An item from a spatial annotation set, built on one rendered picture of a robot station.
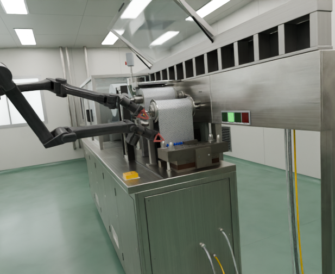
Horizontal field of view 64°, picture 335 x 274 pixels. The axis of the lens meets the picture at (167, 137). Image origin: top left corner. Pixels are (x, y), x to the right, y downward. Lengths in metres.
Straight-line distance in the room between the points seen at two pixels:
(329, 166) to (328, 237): 0.33
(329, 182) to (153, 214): 0.84
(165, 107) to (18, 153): 5.84
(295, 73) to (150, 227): 1.00
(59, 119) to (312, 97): 6.42
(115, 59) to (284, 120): 6.41
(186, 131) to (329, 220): 0.90
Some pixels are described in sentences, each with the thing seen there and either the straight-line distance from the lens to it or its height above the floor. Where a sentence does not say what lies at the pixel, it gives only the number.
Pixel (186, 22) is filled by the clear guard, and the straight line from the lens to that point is 1.78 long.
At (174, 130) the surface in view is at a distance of 1.69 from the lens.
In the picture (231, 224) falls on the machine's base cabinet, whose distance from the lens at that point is 1.73.
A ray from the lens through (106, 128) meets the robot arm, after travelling 1.46.
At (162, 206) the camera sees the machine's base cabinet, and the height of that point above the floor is 0.76.
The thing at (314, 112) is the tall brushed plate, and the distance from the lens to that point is 1.16.
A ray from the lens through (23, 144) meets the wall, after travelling 7.17.
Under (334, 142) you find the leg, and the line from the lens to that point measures 1.34.
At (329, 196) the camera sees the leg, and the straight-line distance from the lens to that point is 1.40.
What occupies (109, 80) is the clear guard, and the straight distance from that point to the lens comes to 2.63.
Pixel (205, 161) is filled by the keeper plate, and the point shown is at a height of 0.94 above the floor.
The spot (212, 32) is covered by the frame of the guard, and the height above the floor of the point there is 1.68.
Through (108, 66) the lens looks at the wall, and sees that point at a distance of 7.31.
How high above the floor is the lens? 1.31
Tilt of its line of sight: 8 degrees down
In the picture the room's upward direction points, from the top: 5 degrees counter-clockwise
